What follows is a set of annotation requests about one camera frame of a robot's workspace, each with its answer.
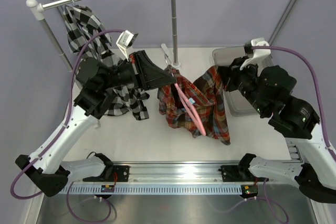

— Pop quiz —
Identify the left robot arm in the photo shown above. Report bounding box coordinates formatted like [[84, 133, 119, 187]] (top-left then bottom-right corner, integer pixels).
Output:
[[15, 50, 176, 197]]

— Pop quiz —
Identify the red orange plaid shirt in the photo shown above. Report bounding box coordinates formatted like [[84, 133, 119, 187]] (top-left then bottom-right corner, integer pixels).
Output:
[[157, 65, 230, 145]]

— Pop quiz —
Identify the black white checkered shirt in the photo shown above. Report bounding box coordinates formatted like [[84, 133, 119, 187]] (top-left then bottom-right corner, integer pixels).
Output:
[[62, 4, 151, 122]]

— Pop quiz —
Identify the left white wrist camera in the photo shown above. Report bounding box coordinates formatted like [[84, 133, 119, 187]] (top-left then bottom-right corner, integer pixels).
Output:
[[116, 30, 138, 61]]

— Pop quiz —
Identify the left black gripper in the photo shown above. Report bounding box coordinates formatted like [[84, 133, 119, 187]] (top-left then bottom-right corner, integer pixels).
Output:
[[99, 50, 176, 92]]

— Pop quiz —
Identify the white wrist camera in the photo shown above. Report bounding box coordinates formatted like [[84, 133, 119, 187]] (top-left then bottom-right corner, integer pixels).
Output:
[[116, 30, 138, 61], [240, 37, 271, 71]]

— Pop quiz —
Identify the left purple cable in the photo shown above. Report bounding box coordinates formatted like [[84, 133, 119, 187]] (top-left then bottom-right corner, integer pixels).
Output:
[[9, 28, 127, 222]]

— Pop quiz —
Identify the grey plastic bin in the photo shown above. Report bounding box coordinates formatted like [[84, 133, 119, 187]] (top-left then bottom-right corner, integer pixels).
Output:
[[212, 45, 274, 117]]

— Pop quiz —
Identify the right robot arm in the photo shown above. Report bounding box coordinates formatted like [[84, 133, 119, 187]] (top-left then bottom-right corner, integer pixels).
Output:
[[218, 57, 335, 204]]

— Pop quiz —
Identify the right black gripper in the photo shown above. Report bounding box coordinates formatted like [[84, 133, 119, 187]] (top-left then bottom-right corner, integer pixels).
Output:
[[217, 55, 270, 116]]

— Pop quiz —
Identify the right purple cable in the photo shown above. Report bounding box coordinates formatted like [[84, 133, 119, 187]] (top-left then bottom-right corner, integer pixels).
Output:
[[209, 46, 336, 222]]

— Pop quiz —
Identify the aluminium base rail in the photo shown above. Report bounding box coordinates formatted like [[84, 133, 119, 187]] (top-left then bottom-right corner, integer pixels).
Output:
[[57, 159, 320, 184]]

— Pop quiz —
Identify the pink hanger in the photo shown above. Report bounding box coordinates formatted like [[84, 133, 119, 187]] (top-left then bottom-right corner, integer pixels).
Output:
[[163, 52, 207, 137]]

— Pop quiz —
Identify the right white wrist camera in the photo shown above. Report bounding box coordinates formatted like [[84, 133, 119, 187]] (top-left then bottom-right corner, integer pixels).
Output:
[[240, 37, 271, 71]]

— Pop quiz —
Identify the purple cable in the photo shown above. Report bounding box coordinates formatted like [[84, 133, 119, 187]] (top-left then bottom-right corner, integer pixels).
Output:
[[209, 46, 336, 222], [9, 28, 127, 222]]

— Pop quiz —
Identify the white slotted cable duct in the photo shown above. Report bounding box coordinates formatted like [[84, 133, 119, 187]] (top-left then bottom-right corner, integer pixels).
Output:
[[60, 184, 243, 195]]

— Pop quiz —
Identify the silver white clothes rack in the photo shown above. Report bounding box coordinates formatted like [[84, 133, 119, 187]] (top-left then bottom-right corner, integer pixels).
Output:
[[26, 0, 181, 71]]

